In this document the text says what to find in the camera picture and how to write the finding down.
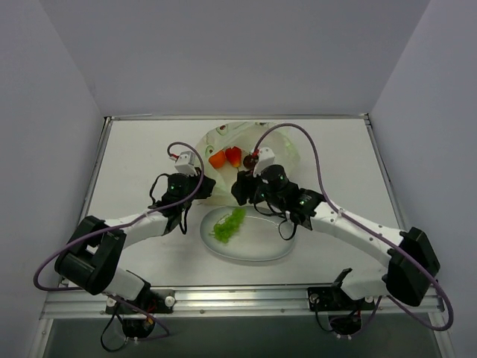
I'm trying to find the dark purple fake fruit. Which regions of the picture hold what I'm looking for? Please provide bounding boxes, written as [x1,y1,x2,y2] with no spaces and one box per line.
[243,155,258,170]

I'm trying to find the translucent plastic bag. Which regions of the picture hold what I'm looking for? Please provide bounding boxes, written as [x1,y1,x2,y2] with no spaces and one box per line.
[195,121,300,207]

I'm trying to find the orange fake fruit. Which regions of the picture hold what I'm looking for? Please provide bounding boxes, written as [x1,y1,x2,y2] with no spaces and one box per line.
[209,151,227,169]

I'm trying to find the green fake grapes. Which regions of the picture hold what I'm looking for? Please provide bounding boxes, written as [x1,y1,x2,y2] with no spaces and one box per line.
[209,207,246,244]

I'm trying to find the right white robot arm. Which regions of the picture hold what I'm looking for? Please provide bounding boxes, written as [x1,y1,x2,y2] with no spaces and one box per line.
[231,165,440,308]

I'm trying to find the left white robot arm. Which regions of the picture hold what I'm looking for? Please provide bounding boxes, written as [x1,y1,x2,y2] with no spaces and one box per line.
[54,173,216,313]

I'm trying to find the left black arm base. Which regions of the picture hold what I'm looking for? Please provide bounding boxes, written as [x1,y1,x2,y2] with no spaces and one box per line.
[107,284,176,341]

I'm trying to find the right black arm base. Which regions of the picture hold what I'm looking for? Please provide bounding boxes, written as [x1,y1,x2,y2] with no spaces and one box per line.
[307,286,376,339]

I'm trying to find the red yellow fake fruit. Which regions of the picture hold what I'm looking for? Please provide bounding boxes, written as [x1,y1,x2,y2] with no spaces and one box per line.
[225,146,241,168]

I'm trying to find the white oval plate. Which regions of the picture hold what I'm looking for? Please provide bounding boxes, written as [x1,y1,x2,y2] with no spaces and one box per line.
[200,206,298,263]

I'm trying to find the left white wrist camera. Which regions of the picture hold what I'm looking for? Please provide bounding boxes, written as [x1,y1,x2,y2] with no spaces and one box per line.
[174,151,197,176]

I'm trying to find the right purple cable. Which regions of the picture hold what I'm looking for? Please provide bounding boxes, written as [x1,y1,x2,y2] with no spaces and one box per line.
[253,123,454,333]

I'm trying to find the aluminium front rail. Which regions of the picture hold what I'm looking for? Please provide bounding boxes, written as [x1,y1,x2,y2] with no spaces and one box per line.
[39,281,446,320]

